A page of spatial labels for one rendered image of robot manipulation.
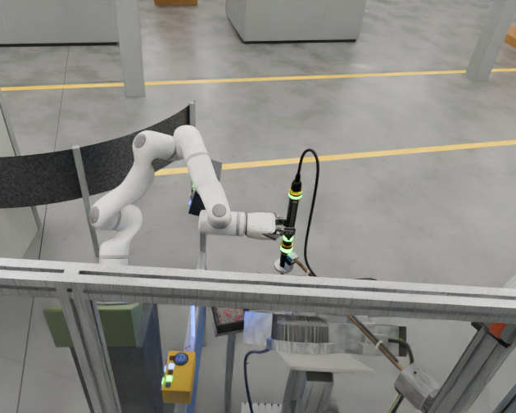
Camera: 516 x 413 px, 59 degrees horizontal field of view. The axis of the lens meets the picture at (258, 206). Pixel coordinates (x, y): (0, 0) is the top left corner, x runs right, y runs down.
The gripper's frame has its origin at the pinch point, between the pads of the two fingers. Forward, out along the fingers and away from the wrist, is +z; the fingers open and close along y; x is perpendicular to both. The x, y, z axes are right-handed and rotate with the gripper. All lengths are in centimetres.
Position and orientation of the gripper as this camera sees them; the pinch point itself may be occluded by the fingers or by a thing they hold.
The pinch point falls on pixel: (289, 226)
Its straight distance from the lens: 160.4
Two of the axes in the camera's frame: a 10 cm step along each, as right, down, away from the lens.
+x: 0.7, -7.7, -6.3
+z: 10.0, 0.6, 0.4
